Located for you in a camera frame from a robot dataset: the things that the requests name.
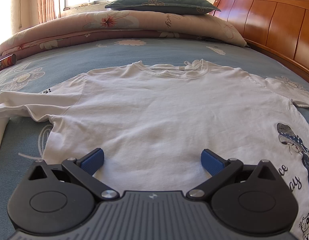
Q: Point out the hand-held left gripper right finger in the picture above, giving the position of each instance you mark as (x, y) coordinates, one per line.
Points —
(213, 163)

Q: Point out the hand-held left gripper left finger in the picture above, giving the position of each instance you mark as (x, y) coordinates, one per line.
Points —
(92, 161)

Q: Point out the white printed t-shirt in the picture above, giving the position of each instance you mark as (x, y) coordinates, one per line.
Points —
(157, 110)

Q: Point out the wooden headboard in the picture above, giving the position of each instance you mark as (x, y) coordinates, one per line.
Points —
(274, 20)

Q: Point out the red chips can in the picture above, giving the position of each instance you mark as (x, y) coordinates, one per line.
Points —
(5, 62)

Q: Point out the pink floral quilt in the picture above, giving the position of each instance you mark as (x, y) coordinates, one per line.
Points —
(82, 27)

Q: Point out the striped orange curtain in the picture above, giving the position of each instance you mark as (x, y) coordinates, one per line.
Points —
(49, 0)

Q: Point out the green pillow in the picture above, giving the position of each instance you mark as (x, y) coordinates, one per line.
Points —
(164, 3)

